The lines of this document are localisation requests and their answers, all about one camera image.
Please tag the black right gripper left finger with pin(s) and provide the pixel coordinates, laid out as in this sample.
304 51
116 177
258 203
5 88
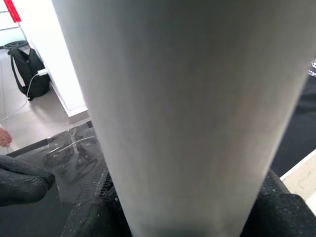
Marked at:
98 212

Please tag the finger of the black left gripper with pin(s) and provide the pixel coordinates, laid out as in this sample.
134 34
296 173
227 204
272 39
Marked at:
19 166
22 188

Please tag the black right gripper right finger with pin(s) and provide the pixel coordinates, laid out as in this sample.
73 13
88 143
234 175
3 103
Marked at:
284 217

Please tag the white plastic table leg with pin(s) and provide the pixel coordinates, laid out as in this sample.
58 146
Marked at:
185 98

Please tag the person in blue shirt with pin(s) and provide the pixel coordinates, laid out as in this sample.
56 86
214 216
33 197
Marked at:
3 138

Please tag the white charger plug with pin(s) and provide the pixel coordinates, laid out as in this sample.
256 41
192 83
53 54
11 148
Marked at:
42 73

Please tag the black backpack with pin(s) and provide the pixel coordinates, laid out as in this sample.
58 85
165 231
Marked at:
27 69

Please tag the black round base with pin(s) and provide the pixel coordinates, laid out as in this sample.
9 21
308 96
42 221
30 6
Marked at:
14 45

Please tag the crumpled clear tape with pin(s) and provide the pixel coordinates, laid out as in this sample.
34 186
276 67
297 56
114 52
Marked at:
313 66

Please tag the red plastic strip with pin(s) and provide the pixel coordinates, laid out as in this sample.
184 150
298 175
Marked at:
12 10

